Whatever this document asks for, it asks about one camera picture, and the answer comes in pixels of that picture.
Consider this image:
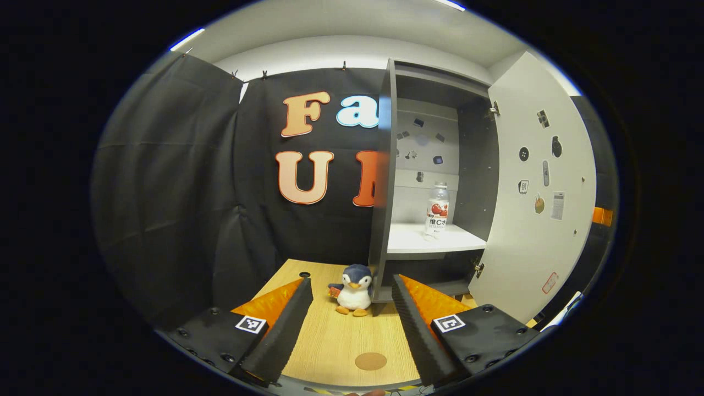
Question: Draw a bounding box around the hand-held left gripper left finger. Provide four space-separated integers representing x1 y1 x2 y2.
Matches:
165 275 314 386

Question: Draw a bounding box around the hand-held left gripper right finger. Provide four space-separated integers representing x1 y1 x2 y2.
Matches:
392 274 542 388

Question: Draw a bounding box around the round brown coaster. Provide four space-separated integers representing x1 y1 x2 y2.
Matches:
355 352 388 372

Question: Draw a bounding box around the white cabinet door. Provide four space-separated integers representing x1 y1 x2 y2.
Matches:
467 51 598 325

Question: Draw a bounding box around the clear plastic bottle red label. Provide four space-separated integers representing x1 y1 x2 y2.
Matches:
423 181 450 240

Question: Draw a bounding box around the grey cabinet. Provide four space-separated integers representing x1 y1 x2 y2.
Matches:
368 58 501 303

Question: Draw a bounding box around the white cabinet shelf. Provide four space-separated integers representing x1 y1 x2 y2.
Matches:
387 222 488 257

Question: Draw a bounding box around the blue white penguin plush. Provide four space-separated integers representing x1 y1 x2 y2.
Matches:
328 264 375 318

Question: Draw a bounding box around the black backdrop cloth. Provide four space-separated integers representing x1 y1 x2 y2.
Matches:
91 52 619 331

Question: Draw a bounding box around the ceiling light strip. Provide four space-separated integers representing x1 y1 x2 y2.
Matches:
169 27 206 52

